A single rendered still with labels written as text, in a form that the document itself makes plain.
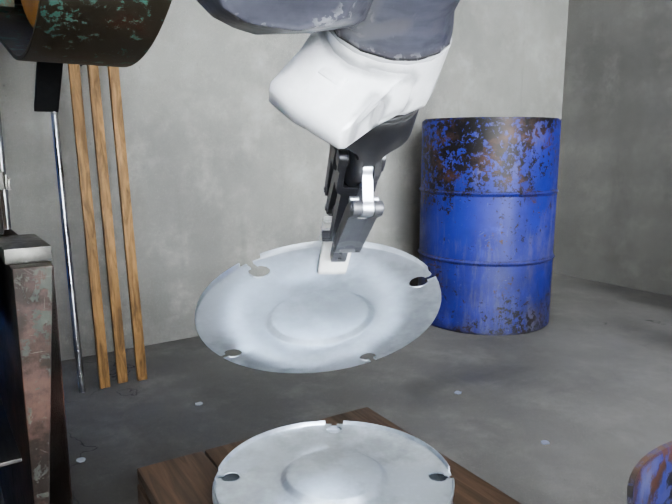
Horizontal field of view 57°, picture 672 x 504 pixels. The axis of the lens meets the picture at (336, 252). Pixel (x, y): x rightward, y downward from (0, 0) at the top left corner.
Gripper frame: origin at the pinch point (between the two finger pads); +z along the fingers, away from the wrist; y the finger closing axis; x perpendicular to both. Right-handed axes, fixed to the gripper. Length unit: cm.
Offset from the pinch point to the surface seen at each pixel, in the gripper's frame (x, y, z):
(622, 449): -90, 5, 98
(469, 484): -19.7, -17.1, 28.9
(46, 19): 36, 47, 9
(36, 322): 35.7, 8.2, 28.3
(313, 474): 0.5, -14.9, 26.9
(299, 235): -23, 128, 168
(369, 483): -5.7, -17.1, 24.6
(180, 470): 16.9, -10.3, 36.7
